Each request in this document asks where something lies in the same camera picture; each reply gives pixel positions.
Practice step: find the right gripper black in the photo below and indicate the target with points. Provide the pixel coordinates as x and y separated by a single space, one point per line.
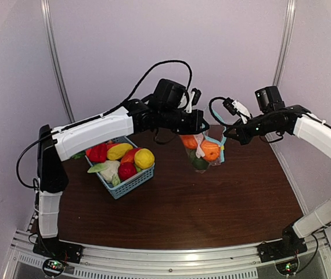
243 136

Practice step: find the left aluminium frame post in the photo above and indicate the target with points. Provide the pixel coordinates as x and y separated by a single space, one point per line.
47 18

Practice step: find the orange fruit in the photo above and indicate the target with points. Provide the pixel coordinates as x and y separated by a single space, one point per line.
189 141
211 150

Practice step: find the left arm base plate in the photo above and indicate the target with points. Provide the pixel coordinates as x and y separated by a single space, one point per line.
59 250

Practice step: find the light blue plastic basket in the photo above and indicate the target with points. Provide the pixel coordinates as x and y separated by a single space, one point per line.
125 186

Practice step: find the aluminium frame post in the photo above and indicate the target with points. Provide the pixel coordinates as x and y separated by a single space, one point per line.
287 32
47 18

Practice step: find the green leafy vegetable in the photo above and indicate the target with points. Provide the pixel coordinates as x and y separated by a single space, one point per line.
79 155

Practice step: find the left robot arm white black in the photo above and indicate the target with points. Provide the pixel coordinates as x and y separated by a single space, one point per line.
170 106

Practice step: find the right aluminium frame post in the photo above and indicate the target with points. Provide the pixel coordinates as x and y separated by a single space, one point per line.
287 32

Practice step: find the red apple toy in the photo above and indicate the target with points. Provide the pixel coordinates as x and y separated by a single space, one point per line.
126 171

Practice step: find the clear zip top bag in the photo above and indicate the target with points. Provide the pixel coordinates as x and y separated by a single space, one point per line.
213 134

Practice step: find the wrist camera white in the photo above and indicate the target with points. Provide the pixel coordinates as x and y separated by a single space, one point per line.
189 100
234 107

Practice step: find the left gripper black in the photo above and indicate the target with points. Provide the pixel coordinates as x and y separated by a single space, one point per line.
195 127

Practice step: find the yellow banana toy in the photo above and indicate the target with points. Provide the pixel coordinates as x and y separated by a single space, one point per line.
117 151

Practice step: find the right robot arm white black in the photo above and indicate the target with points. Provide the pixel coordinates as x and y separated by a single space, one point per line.
295 120

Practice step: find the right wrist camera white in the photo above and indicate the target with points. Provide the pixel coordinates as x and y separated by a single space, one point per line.
234 107

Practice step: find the green lime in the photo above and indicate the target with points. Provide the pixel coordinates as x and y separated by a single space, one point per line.
199 163

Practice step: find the red bell pepper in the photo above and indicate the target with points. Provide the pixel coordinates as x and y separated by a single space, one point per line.
97 154

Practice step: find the aluminium front rail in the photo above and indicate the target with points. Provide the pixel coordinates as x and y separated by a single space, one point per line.
240 261

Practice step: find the pale cabbage toy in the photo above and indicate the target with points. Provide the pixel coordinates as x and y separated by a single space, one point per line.
108 170

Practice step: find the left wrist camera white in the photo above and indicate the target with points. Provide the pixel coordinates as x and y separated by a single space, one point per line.
189 100

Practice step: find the yellow lemon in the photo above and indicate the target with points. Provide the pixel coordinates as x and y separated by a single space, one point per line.
144 158

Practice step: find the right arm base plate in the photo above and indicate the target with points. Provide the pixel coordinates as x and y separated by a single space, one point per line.
276 250

